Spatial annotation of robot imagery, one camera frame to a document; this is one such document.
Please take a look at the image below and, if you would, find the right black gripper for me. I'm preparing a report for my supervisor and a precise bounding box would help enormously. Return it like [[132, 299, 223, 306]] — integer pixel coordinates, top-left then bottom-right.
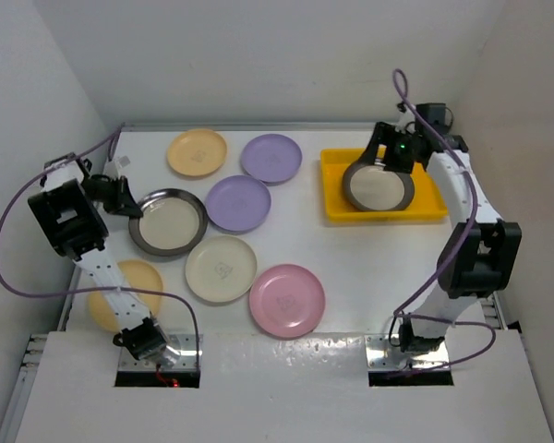
[[358, 122, 420, 174]]

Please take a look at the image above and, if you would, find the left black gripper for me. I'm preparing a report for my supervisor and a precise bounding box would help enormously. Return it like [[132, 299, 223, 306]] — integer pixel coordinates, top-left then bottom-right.
[[81, 174, 143, 216]]

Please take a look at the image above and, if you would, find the dark rimmed plate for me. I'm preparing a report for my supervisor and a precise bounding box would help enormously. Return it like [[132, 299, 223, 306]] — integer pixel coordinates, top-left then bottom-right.
[[343, 162, 416, 212], [128, 188, 209, 257]]

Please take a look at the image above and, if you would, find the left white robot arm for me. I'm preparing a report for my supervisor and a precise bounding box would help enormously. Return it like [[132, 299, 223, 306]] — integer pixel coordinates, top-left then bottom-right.
[[28, 153, 173, 367]]

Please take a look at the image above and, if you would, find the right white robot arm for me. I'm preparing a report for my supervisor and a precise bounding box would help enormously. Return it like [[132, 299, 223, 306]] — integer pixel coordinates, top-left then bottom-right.
[[344, 103, 522, 354]]

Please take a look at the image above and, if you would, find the yellow plastic bin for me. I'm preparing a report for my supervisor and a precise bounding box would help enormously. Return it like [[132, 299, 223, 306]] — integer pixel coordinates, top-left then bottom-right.
[[320, 149, 448, 224]]

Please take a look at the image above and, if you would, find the near orange plate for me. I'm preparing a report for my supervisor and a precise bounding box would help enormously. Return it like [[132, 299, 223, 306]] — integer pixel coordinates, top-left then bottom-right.
[[88, 259, 163, 332]]

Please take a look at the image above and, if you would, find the orange plate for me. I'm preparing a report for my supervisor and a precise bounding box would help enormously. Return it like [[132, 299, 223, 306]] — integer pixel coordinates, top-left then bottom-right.
[[166, 128, 227, 178], [88, 259, 163, 332]]

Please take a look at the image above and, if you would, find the far orange plate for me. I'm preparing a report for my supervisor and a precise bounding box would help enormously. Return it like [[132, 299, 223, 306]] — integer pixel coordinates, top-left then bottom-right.
[[166, 128, 227, 178]]

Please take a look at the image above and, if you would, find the middle purple plate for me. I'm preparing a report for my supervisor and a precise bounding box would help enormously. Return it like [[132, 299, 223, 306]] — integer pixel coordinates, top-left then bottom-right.
[[205, 175, 272, 233]]

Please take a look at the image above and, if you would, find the purple plate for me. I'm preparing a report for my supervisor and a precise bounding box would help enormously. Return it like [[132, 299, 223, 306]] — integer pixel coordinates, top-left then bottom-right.
[[240, 134, 303, 185], [205, 175, 272, 233]]

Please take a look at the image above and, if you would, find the far purple plate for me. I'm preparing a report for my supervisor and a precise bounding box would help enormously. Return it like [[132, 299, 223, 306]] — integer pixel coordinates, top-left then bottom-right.
[[240, 134, 303, 185]]

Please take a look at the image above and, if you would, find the cream plate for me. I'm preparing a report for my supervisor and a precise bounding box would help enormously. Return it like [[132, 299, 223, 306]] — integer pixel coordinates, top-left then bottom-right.
[[185, 235, 258, 304]]

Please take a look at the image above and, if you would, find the pink plate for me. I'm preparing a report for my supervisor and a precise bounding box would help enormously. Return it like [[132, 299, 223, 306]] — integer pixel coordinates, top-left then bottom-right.
[[248, 264, 326, 340]]

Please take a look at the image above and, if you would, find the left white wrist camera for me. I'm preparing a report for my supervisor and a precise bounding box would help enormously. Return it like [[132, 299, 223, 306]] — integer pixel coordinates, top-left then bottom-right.
[[103, 156, 130, 179]]

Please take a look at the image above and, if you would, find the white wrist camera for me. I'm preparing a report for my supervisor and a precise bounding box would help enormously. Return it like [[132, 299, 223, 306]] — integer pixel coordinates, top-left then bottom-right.
[[103, 156, 130, 179], [395, 110, 413, 132]]

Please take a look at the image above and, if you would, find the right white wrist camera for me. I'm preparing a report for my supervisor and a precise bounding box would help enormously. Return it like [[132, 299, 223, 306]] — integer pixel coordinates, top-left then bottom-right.
[[395, 110, 413, 132]]

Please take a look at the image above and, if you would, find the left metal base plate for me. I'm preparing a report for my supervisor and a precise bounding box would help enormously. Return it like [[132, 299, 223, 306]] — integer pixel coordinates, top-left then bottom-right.
[[117, 330, 202, 372]]

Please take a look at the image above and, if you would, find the metal base plate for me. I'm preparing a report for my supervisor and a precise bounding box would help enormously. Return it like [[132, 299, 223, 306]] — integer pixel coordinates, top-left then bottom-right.
[[364, 334, 450, 373], [117, 330, 202, 372]]

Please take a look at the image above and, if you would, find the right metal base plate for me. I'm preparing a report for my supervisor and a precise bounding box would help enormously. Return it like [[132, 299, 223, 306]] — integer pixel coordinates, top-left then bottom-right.
[[364, 334, 450, 373]]

